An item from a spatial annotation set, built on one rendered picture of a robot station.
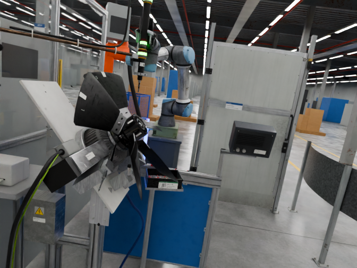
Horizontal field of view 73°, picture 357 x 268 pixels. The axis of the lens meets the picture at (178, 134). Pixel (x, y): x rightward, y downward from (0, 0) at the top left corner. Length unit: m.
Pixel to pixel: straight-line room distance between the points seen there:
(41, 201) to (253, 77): 2.55
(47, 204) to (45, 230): 0.13
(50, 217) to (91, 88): 0.64
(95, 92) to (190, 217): 1.17
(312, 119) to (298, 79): 10.35
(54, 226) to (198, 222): 0.97
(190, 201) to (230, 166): 1.52
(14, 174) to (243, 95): 2.48
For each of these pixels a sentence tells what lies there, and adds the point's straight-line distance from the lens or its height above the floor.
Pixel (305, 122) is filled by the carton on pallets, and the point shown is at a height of 0.55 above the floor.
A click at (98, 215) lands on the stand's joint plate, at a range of 1.31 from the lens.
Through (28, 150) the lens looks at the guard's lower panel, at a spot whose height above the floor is 0.90.
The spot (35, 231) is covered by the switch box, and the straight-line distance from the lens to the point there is 1.39.
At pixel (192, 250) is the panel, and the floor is 0.27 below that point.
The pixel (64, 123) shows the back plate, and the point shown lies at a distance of 1.24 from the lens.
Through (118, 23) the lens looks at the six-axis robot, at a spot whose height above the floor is 2.44.
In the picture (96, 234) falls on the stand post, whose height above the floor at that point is 0.65.
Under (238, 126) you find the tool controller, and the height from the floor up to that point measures 1.23.
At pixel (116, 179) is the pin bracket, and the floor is 0.94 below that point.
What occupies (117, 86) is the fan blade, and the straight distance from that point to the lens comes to 1.33.
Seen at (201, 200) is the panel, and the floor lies 0.66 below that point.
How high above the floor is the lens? 1.43
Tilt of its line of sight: 11 degrees down
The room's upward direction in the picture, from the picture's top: 8 degrees clockwise
